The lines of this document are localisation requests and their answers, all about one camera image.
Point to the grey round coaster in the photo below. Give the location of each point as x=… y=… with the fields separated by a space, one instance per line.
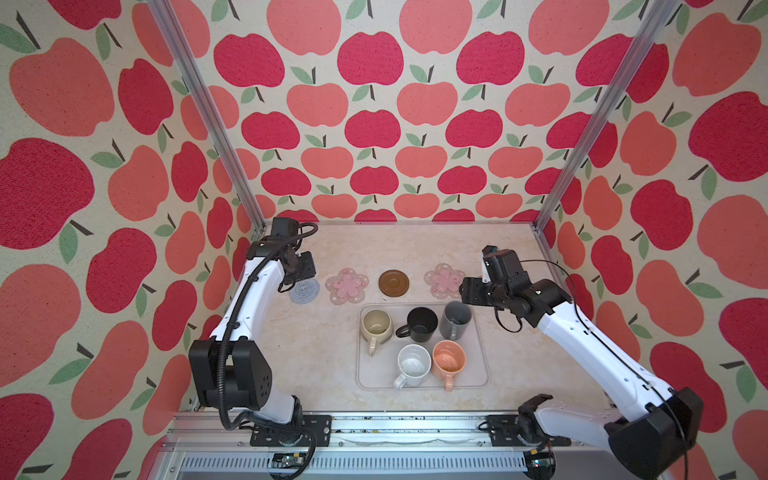
x=304 y=291

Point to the pink flower coaster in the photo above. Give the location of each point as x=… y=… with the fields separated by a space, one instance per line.
x=444 y=281
x=347 y=286

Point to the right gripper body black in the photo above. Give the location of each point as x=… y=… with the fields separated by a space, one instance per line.
x=483 y=294

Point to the right aluminium corner post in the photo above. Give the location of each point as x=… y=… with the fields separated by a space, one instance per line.
x=639 y=48

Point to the aluminium front rail frame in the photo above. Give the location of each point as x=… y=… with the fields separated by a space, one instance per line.
x=372 y=445

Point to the grey mug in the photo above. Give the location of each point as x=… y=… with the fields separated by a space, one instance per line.
x=455 y=320

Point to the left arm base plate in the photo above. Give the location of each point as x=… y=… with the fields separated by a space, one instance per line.
x=313 y=430

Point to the clear plastic tray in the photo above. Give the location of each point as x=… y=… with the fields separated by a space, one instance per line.
x=378 y=371

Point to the white mug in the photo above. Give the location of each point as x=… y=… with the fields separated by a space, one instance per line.
x=414 y=364

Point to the beige mug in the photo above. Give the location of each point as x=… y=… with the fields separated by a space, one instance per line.
x=376 y=328

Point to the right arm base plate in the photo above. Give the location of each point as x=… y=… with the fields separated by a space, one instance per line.
x=519 y=430

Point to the left aluminium corner post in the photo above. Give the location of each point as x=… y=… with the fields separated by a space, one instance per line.
x=173 y=35

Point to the brown wooden round coaster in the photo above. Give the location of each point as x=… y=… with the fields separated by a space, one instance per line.
x=393 y=283

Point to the aluminium corner post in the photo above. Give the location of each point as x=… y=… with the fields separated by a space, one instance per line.
x=173 y=35
x=639 y=48

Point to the black mug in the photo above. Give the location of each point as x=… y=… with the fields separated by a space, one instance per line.
x=421 y=323

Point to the peach pink mug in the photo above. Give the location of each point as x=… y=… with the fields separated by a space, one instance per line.
x=448 y=361

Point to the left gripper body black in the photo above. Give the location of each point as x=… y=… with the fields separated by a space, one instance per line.
x=304 y=267

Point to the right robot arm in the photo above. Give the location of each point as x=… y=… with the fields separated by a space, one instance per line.
x=649 y=426

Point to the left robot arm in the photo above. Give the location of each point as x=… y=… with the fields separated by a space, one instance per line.
x=229 y=371

